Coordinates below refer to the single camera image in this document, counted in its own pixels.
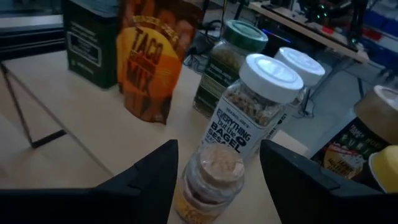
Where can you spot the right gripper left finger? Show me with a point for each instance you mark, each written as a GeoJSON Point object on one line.
{"type": "Point", "coordinates": [124, 205]}

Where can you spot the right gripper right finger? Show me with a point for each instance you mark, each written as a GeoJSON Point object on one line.
{"type": "Point", "coordinates": [311, 205]}

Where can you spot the furikake jar tan lid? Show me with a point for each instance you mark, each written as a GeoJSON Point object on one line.
{"type": "Point", "coordinates": [351, 149]}

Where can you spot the chili onion jar yellow lid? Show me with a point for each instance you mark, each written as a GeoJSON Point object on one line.
{"type": "Point", "coordinates": [387, 168]}

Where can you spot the small glass jar cork lid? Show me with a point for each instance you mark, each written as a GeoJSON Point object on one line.
{"type": "Point", "coordinates": [214, 174]}

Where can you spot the white lid bagel seasoning jar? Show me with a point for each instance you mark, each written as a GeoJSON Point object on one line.
{"type": "Point", "coordinates": [258, 93]}
{"type": "Point", "coordinates": [301, 65]}

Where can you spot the oregano jar green lid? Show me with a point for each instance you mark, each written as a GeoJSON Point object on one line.
{"type": "Point", "coordinates": [224, 71]}

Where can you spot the dark green spice tin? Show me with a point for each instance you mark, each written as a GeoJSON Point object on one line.
{"type": "Point", "coordinates": [90, 46]}

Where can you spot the wooden shelf black metal legs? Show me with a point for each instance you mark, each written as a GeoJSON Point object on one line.
{"type": "Point", "coordinates": [77, 124]}

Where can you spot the wooden background desk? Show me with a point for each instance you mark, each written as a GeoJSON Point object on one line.
{"type": "Point", "coordinates": [311, 32]}

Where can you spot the blue storage bins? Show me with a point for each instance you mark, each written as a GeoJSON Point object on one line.
{"type": "Point", "coordinates": [382, 21]}

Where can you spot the black metal table frame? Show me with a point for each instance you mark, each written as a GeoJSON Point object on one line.
{"type": "Point", "coordinates": [31, 43]}

